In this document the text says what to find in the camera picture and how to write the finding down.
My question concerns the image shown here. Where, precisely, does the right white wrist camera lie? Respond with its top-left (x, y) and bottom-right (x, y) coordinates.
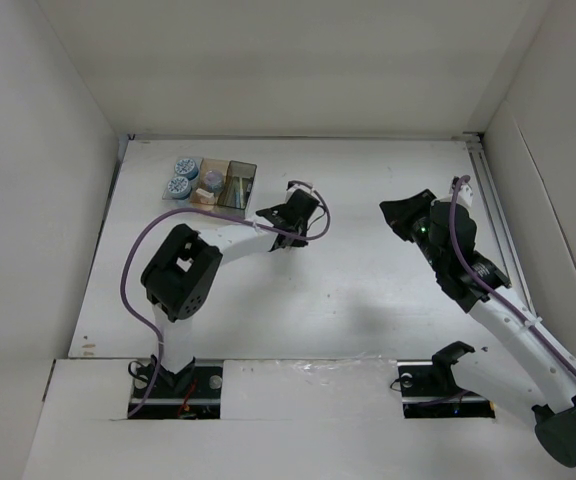
top-left (436, 175), bottom-right (474, 210)

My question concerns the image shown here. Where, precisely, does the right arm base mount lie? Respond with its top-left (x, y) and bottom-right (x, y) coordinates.
top-left (390, 360), bottom-right (496, 419)

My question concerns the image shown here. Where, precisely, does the aluminium rail right side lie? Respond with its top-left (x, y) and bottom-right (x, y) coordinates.
top-left (462, 133), bottom-right (534, 312)

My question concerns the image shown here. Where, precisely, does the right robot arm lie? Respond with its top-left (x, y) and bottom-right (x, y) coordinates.
top-left (379, 186), bottom-right (576, 468)

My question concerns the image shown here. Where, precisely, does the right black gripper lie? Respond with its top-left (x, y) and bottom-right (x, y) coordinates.
top-left (380, 189), bottom-right (446, 273)

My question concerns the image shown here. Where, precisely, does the smoky grey plastic container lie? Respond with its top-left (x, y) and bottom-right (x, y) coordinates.
top-left (218, 161), bottom-right (257, 218)

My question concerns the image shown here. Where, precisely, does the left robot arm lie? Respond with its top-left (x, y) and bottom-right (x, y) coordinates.
top-left (141, 187), bottom-right (326, 397)

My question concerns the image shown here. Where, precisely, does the amber plastic container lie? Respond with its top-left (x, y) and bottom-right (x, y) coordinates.
top-left (190, 157), bottom-right (229, 208)

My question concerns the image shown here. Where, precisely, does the clear plastic container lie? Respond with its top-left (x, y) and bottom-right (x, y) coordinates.
top-left (162, 156), bottom-right (202, 206)

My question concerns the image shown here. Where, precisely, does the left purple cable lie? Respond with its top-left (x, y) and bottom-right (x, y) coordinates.
top-left (120, 180), bottom-right (333, 416)

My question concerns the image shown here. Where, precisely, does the blue white tape jar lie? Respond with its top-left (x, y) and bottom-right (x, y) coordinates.
top-left (166, 176), bottom-right (192, 200)
top-left (174, 156), bottom-right (201, 182)

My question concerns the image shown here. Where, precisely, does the clear jar of paper clips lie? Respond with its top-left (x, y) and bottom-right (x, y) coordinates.
top-left (203, 170), bottom-right (225, 192)

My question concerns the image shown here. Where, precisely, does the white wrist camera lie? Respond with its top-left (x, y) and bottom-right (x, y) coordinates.
top-left (436, 175), bottom-right (474, 210)
top-left (285, 180), bottom-right (313, 200)

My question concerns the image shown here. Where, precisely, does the white staple box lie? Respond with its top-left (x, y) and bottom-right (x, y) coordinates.
top-left (196, 188), bottom-right (214, 198)

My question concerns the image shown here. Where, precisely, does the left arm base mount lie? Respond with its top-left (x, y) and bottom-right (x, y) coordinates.
top-left (127, 357), bottom-right (223, 420)

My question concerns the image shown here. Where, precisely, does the yellow highlighter pen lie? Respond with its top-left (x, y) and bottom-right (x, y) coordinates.
top-left (242, 177), bottom-right (254, 209)

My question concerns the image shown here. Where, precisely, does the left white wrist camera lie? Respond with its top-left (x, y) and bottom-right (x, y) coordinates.
top-left (285, 180), bottom-right (313, 200)

